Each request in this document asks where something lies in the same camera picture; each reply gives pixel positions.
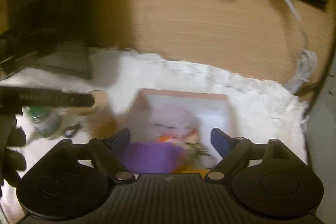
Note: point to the black gloved hand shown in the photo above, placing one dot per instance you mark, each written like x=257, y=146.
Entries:
x=12, y=161

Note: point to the black monitor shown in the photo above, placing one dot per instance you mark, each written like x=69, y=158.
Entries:
x=46, y=34

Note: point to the tall clear plastic jar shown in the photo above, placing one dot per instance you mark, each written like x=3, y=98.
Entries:
x=98, y=120

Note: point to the lavender fluffy scrunchie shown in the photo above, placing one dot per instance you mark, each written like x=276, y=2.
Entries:
x=176, y=121

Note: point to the pink cardboard box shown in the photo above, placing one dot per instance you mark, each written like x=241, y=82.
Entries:
x=212, y=111

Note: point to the white textured cloth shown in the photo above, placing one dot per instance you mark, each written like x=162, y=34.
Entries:
x=259, y=110

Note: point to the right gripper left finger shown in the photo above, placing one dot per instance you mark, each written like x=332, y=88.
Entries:
x=120, y=142

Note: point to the purple pink sponge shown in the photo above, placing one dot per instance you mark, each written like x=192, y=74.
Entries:
x=152, y=157

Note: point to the green lid glass jar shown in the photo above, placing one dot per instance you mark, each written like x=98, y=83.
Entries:
x=45, y=120

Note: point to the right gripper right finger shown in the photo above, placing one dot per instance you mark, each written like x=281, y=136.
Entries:
x=221, y=142

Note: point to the yellow artificial flower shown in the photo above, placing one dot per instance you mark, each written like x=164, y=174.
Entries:
x=195, y=156

